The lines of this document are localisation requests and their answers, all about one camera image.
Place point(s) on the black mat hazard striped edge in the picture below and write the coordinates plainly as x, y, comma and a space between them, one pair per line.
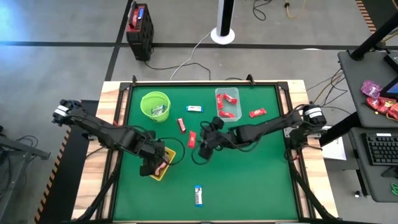
379, 7
62, 186

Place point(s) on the green table mat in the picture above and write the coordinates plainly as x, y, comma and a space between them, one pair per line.
248, 186

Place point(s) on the black metal table frame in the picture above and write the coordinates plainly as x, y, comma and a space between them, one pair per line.
202, 83

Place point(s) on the black laptop blue screen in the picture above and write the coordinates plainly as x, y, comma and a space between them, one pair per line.
392, 90

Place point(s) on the dark grey keyboard shelf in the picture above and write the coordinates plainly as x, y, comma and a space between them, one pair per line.
373, 186

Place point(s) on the red candy bag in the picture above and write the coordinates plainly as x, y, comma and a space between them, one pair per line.
394, 111
377, 105

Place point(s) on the black flat device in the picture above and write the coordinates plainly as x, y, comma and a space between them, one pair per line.
393, 62

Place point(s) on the black desk foot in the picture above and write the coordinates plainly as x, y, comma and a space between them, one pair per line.
340, 130

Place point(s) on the black slanted pole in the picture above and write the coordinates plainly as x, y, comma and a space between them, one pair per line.
373, 39

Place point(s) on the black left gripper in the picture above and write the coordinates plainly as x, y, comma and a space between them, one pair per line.
154, 151

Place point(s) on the black red tool case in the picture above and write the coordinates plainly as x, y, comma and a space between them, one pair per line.
141, 40

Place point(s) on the black keyboard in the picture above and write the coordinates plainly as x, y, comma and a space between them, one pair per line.
382, 151

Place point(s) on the grey desk top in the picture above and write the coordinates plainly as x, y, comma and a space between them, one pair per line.
357, 87

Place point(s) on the clear plastic bin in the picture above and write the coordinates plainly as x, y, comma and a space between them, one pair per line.
234, 109

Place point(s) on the white paper sheet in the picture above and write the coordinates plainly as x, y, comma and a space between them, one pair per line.
335, 152

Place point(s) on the purple candy bag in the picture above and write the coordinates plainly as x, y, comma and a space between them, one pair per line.
371, 89

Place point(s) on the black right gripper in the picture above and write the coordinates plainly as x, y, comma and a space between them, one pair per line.
217, 138

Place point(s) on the yellow plastic basket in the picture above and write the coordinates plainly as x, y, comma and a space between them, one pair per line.
171, 153

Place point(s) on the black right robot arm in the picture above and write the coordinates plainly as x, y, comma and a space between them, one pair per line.
267, 127

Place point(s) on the white blue candy bar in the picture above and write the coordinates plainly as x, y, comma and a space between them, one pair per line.
155, 111
194, 108
162, 109
199, 196

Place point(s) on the green plastic bucket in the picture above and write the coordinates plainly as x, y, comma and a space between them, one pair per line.
155, 117

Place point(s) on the small white caster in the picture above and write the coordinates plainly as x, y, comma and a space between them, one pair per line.
358, 194

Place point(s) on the grey metal stand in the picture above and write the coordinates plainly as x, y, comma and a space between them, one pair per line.
28, 151

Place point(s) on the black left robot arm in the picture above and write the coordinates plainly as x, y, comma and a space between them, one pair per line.
105, 132

